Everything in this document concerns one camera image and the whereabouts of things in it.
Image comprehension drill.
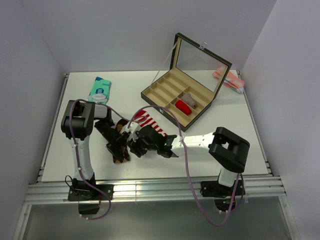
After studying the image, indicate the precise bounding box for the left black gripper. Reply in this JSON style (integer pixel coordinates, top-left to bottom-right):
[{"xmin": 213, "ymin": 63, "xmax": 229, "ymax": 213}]
[{"xmin": 95, "ymin": 120, "xmax": 126, "ymax": 161}]

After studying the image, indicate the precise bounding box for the brown argyle sock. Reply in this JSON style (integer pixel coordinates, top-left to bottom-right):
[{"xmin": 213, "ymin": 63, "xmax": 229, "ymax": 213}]
[{"xmin": 113, "ymin": 118, "xmax": 128, "ymax": 164}]

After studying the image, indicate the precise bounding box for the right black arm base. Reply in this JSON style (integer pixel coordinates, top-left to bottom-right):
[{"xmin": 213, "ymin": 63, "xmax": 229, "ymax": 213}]
[{"xmin": 200, "ymin": 180, "xmax": 246, "ymax": 213}]

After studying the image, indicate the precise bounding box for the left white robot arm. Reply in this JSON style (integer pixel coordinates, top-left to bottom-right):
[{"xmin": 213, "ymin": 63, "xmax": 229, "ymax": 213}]
[{"xmin": 61, "ymin": 100, "xmax": 130, "ymax": 181}]

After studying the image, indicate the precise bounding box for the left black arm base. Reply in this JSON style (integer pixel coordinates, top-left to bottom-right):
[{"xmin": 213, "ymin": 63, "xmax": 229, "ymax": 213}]
[{"xmin": 64, "ymin": 175, "xmax": 114, "ymax": 219}]

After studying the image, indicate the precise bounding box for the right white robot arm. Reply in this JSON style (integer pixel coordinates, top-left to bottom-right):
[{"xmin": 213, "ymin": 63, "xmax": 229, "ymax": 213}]
[{"xmin": 121, "ymin": 122, "xmax": 250, "ymax": 195}]

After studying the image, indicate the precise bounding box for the red white striped santa sock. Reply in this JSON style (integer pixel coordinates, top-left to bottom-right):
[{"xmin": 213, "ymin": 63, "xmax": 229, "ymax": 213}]
[{"xmin": 133, "ymin": 110, "xmax": 167, "ymax": 136}]

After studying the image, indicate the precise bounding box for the red rolled sock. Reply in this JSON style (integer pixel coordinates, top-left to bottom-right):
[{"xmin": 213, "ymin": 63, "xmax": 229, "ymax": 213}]
[{"xmin": 175, "ymin": 100, "xmax": 192, "ymax": 116}]

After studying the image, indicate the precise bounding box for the grey rolled sock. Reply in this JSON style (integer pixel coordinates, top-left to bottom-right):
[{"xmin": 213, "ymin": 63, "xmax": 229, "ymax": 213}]
[{"xmin": 180, "ymin": 92, "xmax": 199, "ymax": 109}]

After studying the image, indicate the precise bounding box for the teal green sock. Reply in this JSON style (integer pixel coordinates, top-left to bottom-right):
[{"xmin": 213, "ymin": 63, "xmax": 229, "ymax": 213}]
[{"xmin": 87, "ymin": 76, "xmax": 112, "ymax": 104}]

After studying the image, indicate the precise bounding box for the black compartment box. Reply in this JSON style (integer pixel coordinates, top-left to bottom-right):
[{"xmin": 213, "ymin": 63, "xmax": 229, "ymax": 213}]
[{"xmin": 140, "ymin": 32, "xmax": 232, "ymax": 132}]

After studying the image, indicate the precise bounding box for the pink sock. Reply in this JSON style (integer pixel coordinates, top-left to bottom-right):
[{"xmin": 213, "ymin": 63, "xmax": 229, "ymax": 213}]
[{"xmin": 212, "ymin": 66, "xmax": 245, "ymax": 94}]

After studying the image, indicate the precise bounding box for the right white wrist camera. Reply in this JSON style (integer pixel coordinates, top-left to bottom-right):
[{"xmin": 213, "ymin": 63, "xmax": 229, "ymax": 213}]
[{"xmin": 120, "ymin": 122, "xmax": 141, "ymax": 142}]

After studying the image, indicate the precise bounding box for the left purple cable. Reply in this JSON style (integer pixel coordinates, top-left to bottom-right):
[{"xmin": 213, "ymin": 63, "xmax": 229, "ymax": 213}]
[{"xmin": 67, "ymin": 98, "xmax": 131, "ymax": 221}]

